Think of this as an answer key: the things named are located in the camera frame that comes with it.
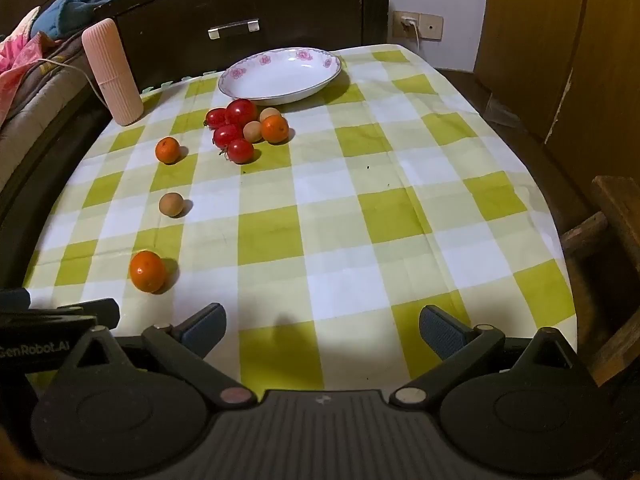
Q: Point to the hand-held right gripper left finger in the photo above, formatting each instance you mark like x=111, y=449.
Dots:
x=206, y=326

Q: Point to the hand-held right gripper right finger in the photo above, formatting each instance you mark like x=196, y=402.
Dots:
x=441, y=332

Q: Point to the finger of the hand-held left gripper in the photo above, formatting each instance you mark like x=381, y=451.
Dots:
x=90, y=311
x=15, y=299

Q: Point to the mandarin orange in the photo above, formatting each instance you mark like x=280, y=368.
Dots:
x=275, y=128
x=147, y=271
x=167, y=150

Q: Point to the brown longan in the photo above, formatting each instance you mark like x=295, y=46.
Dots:
x=270, y=112
x=252, y=131
x=170, y=204

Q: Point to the small red tomato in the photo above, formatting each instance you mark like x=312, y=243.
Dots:
x=240, y=150
x=226, y=135
x=216, y=118

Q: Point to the large red tomato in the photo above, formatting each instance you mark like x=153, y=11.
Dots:
x=241, y=111

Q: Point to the white floral plate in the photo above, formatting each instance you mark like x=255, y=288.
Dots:
x=280, y=72

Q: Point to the green checked tablecloth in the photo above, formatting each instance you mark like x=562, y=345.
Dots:
x=350, y=200

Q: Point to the brown quilt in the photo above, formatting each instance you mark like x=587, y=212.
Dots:
x=40, y=95

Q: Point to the wooden stool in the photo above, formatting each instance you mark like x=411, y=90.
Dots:
x=615, y=220

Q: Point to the pink ribbed bottle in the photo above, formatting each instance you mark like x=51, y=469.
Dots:
x=112, y=75

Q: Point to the green foam mat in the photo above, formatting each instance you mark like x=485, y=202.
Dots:
x=172, y=82

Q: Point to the pink patterned cloth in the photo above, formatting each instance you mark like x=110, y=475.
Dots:
x=17, y=55

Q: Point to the blue cloth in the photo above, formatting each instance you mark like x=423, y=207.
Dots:
x=75, y=10

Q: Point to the brown wooden wardrobe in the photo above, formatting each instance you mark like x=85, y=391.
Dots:
x=565, y=50

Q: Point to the white charger plug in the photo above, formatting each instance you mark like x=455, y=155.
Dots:
x=408, y=22

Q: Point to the dark wooden nightstand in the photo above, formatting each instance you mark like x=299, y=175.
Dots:
x=300, y=0

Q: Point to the beige wall socket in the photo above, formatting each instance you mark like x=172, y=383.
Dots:
x=430, y=26

